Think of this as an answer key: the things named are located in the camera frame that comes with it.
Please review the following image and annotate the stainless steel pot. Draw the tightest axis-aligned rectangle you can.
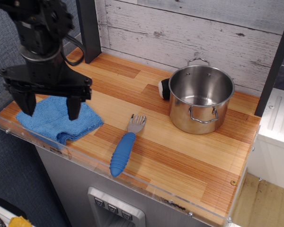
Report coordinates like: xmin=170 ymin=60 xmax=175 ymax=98
xmin=169 ymin=60 xmax=235 ymax=134

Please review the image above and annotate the clear acrylic table guard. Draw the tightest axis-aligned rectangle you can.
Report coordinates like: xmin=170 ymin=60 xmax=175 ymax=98
xmin=0 ymin=33 xmax=261 ymax=227

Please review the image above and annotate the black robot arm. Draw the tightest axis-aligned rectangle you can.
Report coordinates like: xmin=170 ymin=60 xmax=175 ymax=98
xmin=0 ymin=0 xmax=92 ymax=120

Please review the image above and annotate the black vertical post left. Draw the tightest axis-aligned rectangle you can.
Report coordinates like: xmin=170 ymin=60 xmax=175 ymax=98
xmin=76 ymin=0 xmax=101 ymax=63

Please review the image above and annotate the black and white sushi toy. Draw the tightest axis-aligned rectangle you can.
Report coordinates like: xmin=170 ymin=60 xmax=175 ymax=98
xmin=158 ymin=79 xmax=170 ymax=100

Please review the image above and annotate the silver dispenser button panel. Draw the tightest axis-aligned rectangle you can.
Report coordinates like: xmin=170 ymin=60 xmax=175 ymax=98
xmin=88 ymin=187 xmax=146 ymax=227

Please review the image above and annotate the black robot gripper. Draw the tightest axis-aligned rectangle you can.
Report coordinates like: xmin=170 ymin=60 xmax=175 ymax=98
xmin=0 ymin=46 xmax=92 ymax=121

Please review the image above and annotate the blue-handled metal fork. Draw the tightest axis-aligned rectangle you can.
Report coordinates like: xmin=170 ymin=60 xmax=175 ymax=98
xmin=109 ymin=114 xmax=146 ymax=177

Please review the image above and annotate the black vertical post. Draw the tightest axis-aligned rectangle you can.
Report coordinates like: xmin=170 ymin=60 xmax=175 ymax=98
xmin=254 ymin=31 xmax=284 ymax=117
xmin=76 ymin=0 xmax=101 ymax=63

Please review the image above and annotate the white toy sink unit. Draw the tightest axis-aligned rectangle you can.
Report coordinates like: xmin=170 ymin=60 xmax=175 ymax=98
xmin=247 ymin=88 xmax=284 ymax=188

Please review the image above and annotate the yellow and black object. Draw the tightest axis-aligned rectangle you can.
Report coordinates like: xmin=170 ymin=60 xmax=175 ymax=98
xmin=0 ymin=198 xmax=34 ymax=227

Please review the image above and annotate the blue microfiber cloth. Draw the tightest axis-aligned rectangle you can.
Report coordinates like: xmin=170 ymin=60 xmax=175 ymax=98
xmin=16 ymin=96 xmax=104 ymax=149

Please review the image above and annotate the black vertical post right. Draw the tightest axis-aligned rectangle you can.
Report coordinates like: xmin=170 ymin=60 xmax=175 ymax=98
xmin=254 ymin=31 xmax=284 ymax=117

